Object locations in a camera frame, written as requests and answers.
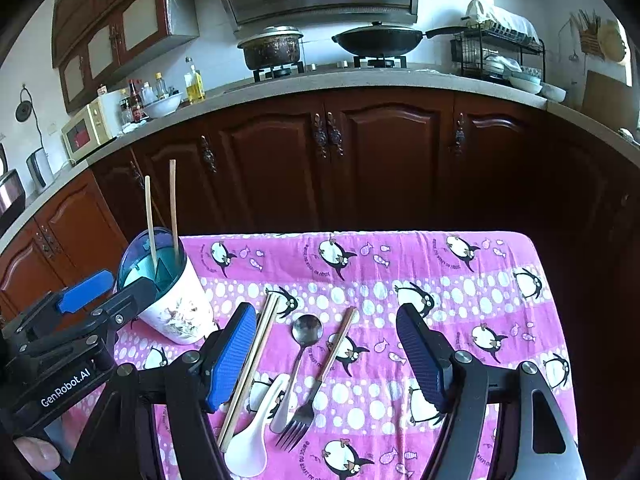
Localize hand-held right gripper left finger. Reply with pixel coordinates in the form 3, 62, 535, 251
70, 302, 258, 480

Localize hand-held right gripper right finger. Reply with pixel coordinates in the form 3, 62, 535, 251
396, 304, 588, 480

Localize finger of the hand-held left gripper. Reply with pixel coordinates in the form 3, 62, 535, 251
92, 278, 160, 333
55, 270, 115, 313

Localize white floral utensil holder cup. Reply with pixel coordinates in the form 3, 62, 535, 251
117, 227, 215, 346

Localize person's left hand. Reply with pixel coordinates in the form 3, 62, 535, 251
14, 436, 62, 473

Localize small white ceramic spoon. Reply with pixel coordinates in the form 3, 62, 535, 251
269, 374, 300, 434

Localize pink penguin tablecloth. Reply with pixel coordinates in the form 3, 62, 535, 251
65, 230, 581, 480

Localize metal spoon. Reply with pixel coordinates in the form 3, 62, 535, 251
282, 314, 324, 406

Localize light bamboo chopstick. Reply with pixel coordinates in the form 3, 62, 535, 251
169, 160, 181, 256
144, 176, 160, 268

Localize large white ceramic spoon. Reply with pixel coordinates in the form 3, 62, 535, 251
223, 379, 283, 478

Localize rice cooker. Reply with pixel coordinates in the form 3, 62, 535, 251
0, 142, 26, 216

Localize silver electric kettle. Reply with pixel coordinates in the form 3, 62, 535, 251
26, 151, 55, 191

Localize cream microwave oven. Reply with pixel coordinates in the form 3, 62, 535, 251
61, 95, 123, 163

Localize brown base cabinets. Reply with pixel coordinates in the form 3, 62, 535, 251
0, 85, 640, 321

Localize yellow oil bottle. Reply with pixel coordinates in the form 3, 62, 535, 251
184, 56, 206, 105

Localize steel cooking pot with lid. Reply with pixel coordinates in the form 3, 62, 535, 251
236, 25, 305, 71

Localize pale blue bowl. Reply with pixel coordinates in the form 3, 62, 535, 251
510, 71, 543, 95

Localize gas stove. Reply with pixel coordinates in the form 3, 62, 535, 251
252, 57, 408, 83

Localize brown cutting board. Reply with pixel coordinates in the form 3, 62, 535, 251
582, 70, 638, 131

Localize black wok with lid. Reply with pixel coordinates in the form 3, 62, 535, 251
331, 21, 471, 57

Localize white cloth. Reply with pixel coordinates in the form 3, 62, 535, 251
462, 0, 541, 43

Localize round bamboo strainer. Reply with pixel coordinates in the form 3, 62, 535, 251
597, 20, 628, 63

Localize fork with wooden handle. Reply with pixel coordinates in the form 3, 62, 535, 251
275, 306, 360, 451

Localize black round wall fixture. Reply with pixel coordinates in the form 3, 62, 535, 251
15, 85, 46, 153

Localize brown wall cabinet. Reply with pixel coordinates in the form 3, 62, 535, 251
51, 0, 201, 113

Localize black wire dish rack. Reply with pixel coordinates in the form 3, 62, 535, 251
450, 25, 547, 86

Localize wall chopstick basket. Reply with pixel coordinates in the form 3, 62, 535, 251
570, 9, 601, 58

